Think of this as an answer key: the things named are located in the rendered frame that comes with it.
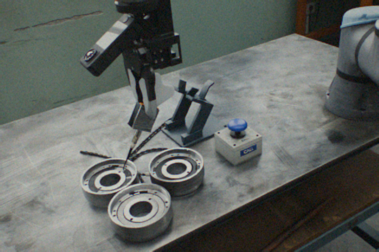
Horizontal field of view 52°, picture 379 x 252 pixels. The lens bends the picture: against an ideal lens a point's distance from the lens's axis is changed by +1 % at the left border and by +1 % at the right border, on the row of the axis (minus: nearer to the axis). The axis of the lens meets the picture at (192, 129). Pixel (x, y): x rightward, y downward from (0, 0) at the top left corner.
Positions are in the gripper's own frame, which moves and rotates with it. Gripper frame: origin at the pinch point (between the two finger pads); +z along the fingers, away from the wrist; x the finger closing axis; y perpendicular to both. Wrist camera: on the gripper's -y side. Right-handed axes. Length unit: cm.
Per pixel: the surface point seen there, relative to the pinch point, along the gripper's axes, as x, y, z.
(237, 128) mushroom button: -8.3, 15.2, 6.1
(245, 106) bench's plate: 7.4, 30.1, 13.3
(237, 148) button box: -10.2, 13.4, 9.2
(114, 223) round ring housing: -13.3, -13.9, 9.5
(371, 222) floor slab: 4, 95, 93
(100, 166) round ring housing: 3.4, -9.9, 10.1
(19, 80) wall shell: 155, -5, 45
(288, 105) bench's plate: 0.7, 38.3, 13.3
